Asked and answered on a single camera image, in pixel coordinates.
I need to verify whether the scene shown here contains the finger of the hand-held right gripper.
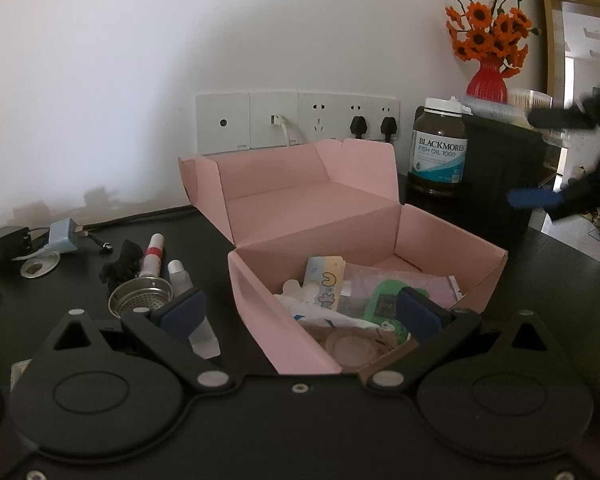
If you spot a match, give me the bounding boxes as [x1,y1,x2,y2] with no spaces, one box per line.
[507,172,600,222]
[527,107,600,131]

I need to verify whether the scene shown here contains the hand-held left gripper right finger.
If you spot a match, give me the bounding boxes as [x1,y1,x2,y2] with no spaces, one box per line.
[367,289,548,393]

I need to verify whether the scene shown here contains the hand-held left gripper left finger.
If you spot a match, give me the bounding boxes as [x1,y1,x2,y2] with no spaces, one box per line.
[55,287,233,393]

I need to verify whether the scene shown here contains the clear tube white cap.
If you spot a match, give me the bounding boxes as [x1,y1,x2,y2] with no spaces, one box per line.
[167,259,222,360]

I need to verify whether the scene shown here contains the green items plastic bag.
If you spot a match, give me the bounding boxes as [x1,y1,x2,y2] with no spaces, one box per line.
[365,280,431,346]

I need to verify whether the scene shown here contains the metal tea strainer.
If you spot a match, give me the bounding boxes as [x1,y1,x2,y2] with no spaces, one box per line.
[107,275,175,318]

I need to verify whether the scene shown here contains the red striped white tube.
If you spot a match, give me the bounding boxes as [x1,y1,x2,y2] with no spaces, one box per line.
[139,232,165,278]

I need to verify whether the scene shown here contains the clear round lid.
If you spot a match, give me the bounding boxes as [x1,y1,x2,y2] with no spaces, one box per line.
[327,330,381,366]

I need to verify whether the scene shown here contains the black hair scrunchie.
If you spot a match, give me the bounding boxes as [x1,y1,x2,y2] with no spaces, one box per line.
[100,239,146,291]

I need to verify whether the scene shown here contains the white plastic pouch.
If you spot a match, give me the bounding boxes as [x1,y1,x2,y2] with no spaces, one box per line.
[275,292,381,332]

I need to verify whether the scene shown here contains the pink cardboard box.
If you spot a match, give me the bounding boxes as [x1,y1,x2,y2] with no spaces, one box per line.
[177,139,508,376]

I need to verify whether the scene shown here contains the white sachet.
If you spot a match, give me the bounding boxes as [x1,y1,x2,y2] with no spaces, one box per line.
[10,360,31,391]

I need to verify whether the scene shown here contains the black desktop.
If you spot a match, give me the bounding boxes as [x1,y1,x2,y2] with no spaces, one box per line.
[0,202,600,396]

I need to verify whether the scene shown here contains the clear cotton swab box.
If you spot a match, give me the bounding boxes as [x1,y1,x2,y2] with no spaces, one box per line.
[507,89,553,111]

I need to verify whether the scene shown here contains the black glossy cabinet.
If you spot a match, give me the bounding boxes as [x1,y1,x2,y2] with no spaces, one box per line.
[400,105,566,256]

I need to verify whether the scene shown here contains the red vase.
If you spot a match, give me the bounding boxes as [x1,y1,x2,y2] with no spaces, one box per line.
[466,57,510,103]

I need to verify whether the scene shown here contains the brown supplement bottle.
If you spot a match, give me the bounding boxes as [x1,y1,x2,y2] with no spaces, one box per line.
[407,97,468,196]

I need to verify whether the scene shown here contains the orange artificial flowers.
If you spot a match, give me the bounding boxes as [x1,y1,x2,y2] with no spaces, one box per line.
[442,0,541,78]

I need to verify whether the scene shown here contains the blue USB charger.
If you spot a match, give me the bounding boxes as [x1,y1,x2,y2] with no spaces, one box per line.
[47,218,83,253]

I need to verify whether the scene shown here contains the white round disc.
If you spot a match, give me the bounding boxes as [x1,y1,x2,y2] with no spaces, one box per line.
[20,251,62,278]

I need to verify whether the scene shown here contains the black power adapter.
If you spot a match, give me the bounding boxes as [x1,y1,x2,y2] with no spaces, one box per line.
[0,226,33,261]

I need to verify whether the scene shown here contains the wooden frame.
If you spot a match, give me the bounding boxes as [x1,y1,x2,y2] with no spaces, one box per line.
[537,0,600,106]

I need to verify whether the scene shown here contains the black cable metal connector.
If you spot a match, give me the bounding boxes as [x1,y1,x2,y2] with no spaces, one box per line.
[80,227,113,253]

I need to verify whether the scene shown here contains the white wall socket panel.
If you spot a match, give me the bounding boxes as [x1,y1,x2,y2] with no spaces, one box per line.
[195,91,401,156]

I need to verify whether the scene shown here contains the white wall USB cable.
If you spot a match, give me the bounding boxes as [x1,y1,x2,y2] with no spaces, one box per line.
[270,114,293,148]

